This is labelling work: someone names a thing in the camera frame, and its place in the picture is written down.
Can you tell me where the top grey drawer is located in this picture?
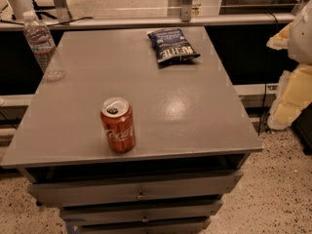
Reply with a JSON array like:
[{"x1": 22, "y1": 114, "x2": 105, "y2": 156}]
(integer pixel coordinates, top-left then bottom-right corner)
[{"x1": 28, "y1": 170, "x2": 243, "y2": 207}]

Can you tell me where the black cable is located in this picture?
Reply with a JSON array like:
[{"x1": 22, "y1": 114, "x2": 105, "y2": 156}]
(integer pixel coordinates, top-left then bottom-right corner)
[{"x1": 257, "y1": 13, "x2": 281, "y2": 137}]

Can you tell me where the middle grey drawer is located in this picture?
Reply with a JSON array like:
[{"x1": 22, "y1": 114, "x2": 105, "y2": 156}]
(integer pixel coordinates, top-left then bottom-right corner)
[{"x1": 60, "y1": 198, "x2": 222, "y2": 226}]

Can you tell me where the grey drawer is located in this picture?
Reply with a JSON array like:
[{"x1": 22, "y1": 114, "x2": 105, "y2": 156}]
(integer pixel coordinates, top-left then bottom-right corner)
[
  {"x1": 60, "y1": 198, "x2": 222, "y2": 226},
  {"x1": 28, "y1": 170, "x2": 243, "y2": 207},
  {"x1": 67, "y1": 217, "x2": 211, "y2": 234}
]

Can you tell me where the grey metal railing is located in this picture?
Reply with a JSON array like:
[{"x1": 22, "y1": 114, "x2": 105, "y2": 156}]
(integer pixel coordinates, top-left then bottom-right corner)
[{"x1": 0, "y1": 13, "x2": 296, "y2": 32}]

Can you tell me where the bottom grey drawer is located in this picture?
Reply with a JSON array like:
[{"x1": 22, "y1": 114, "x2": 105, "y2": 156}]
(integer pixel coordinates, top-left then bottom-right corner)
[{"x1": 67, "y1": 217, "x2": 211, "y2": 234}]

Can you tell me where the clear plastic water bottle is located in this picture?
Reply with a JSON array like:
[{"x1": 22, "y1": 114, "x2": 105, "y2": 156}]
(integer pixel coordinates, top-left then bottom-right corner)
[{"x1": 23, "y1": 11, "x2": 66, "y2": 82}]

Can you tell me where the red coke can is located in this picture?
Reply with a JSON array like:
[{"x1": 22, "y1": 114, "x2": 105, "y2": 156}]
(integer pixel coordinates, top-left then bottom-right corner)
[{"x1": 100, "y1": 97, "x2": 136, "y2": 153}]

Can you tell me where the grey drawer cabinet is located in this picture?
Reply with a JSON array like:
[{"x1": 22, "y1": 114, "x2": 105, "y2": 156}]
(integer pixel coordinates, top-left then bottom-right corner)
[{"x1": 2, "y1": 27, "x2": 261, "y2": 234}]

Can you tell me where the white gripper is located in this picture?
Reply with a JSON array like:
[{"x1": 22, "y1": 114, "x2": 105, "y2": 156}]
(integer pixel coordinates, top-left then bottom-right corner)
[{"x1": 266, "y1": 7, "x2": 312, "y2": 130}]

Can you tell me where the blue chip bag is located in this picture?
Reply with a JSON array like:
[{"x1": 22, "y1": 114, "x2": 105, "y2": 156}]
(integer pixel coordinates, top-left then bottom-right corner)
[{"x1": 147, "y1": 28, "x2": 200, "y2": 63}]

